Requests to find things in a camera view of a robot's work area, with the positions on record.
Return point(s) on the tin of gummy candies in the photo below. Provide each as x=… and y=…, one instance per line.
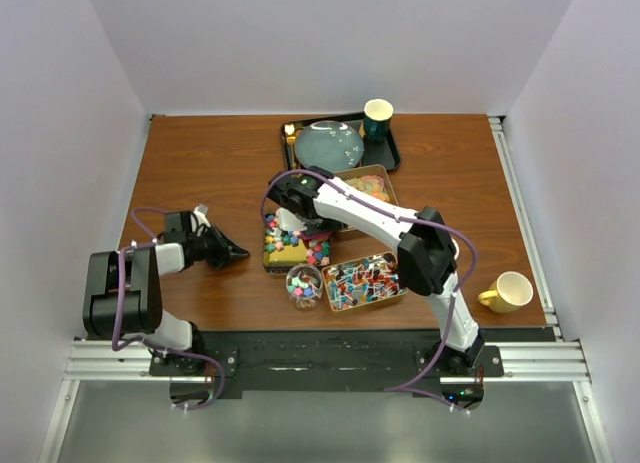
x=372, y=180

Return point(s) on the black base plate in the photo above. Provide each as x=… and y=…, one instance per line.
x=318, y=360

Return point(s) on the aluminium frame rail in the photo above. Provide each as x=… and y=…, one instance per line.
x=531, y=402

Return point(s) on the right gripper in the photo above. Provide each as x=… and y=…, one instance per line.
x=331, y=226

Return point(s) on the blue ceramic plate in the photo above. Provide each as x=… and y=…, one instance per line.
x=331, y=145

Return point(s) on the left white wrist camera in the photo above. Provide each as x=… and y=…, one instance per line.
x=200, y=220

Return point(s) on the gold tin of star candies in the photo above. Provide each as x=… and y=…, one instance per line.
x=283, y=250

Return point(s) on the clear glass jar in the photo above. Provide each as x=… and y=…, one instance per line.
x=305, y=287

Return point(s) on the tin of lollipops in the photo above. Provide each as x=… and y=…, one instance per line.
x=363, y=282

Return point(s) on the yellow mug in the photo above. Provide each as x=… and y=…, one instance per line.
x=510, y=292

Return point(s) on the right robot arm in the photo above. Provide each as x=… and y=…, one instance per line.
x=433, y=259

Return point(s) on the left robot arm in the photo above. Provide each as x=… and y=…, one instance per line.
x=123, y=298

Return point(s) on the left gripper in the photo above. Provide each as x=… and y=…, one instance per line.
x=226, y=250

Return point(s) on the gold spoon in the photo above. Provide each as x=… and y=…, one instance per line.
x=290, y=137

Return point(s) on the purple plastic scoop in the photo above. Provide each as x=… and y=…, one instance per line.
x=319, y=237

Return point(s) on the dark green cup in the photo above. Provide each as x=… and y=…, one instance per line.
x=376, y=120

